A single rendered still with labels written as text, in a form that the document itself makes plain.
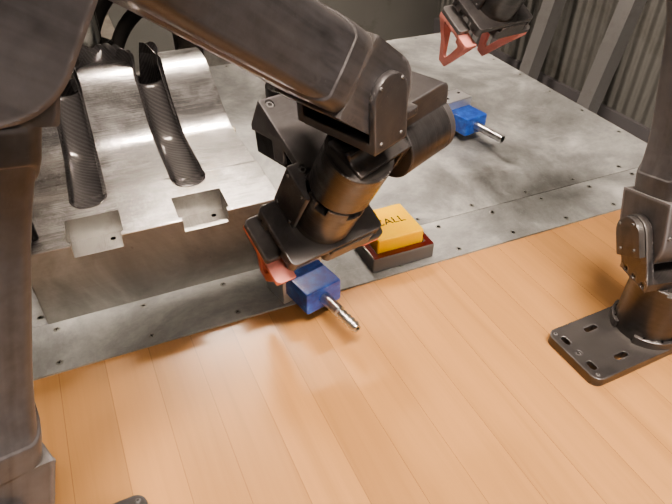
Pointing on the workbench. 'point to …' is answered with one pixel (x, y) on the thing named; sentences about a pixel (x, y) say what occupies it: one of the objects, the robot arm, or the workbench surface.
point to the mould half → (144, 195)
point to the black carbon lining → (70, 100)
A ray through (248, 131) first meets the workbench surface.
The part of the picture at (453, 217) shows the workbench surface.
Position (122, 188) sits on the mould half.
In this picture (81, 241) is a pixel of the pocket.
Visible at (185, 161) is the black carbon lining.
